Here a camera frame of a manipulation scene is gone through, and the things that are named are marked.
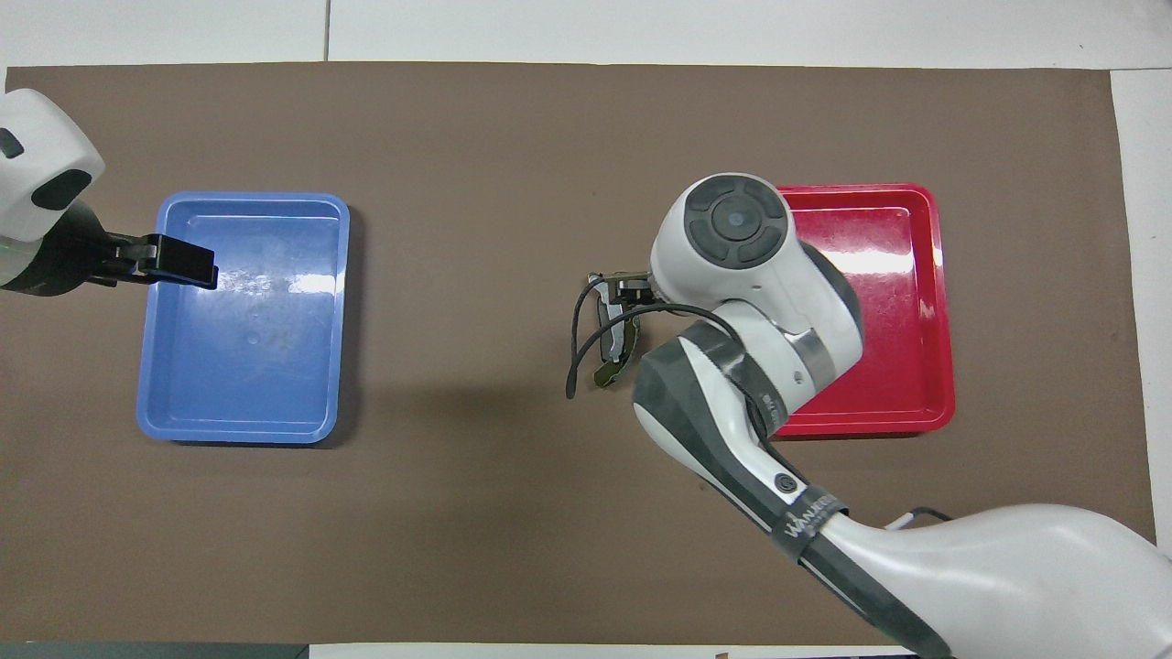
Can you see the long curved brake pad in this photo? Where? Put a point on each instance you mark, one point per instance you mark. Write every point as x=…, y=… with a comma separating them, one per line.
x=606, y=373

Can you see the red plastic tray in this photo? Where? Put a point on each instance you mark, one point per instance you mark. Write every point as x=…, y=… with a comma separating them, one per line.
x=879, y=320

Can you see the brown table mat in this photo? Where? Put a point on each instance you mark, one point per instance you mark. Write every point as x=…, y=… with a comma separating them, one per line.
x=513, y=513

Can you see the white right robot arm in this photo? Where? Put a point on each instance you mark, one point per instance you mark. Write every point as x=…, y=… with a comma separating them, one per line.
x=732, y=220

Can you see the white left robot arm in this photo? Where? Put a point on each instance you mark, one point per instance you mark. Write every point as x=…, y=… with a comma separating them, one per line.
x=37, y=156

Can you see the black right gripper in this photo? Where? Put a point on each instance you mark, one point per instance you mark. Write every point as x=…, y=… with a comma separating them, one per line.
x=636, y=291

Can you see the blue plastic tray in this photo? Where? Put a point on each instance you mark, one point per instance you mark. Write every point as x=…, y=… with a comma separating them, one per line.
x=247, y=366

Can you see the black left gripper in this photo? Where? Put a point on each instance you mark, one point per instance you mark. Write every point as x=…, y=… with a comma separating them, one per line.
x=73, y=261

